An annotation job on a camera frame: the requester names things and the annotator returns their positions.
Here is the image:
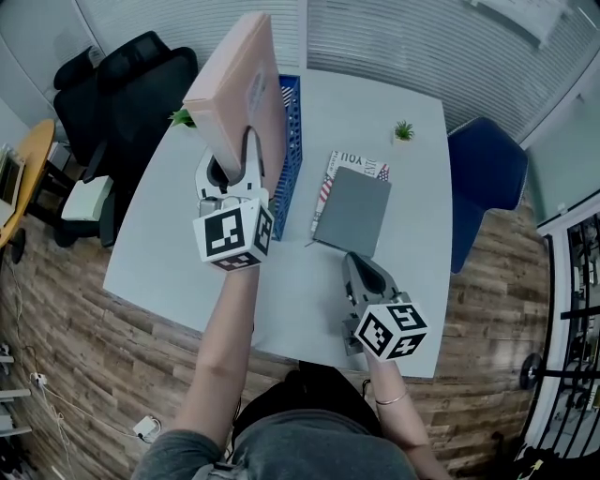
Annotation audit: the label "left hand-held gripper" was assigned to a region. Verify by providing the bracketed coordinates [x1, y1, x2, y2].
[192, 125, 277, 274]

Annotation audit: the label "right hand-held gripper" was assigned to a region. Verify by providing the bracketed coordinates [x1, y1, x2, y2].
[343, 251, 429, 363]

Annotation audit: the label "blue file rack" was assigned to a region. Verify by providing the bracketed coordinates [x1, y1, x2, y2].
[269, 73, 305, 243]

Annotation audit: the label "pink book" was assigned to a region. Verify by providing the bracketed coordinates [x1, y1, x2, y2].
[181, 11, 290, 187]

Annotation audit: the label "person's left forearm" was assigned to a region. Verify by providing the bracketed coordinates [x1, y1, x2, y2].
[191, 266, 262, 376]

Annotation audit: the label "person's right forearm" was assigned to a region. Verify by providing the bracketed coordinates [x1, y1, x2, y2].
[365, 354, 432, 451]

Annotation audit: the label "sunflower potted plant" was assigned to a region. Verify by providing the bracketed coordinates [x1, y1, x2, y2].
[168, 107, 198, 130]

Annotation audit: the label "grey notebook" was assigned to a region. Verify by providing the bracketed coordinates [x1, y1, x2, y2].
[311, 166, 393, 260]

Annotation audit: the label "black office chair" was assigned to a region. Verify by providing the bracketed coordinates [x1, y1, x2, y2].
[96, 30, 201, 203]
[52, 45, 123, 248]

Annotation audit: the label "person's black trousers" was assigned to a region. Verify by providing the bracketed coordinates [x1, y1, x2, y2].
[232, 360, 381, 442]

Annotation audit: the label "flag print book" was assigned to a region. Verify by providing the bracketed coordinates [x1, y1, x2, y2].
[308, 149, 391, 235]

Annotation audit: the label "small green potted plant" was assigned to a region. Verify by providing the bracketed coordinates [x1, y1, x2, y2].
[391, 120, 416, 145]

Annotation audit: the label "blue chair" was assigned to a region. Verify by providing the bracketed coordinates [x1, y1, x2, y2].
[447, 116, 530, 276]

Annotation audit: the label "black metal railing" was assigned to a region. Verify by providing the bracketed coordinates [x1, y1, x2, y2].
[515, 219, 600, 470]

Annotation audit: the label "person's grey shirt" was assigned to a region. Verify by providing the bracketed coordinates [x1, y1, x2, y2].
[135, 410, 423, 480]

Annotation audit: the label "black weight disc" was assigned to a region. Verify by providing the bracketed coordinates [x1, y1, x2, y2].
[519, 353, 545, 390]

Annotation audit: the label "round wooden table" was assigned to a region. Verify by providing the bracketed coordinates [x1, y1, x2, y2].
[0, 118, 57, 263]

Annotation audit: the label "white power strip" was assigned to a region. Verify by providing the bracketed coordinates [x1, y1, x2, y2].
[132, 415, 163, 443]

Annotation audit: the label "white paper notice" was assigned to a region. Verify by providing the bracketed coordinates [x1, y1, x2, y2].
[471, 0, 563, 48]

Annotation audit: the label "thin gold bracelet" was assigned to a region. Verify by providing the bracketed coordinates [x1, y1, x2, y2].
[374, 390, 409, 407]

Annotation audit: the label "grey chest strap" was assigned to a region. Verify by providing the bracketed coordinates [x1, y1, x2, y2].
[194, 461, 248, 480]

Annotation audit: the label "white floor cable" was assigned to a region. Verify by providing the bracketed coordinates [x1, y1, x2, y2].
[8, 262, 142, 440]

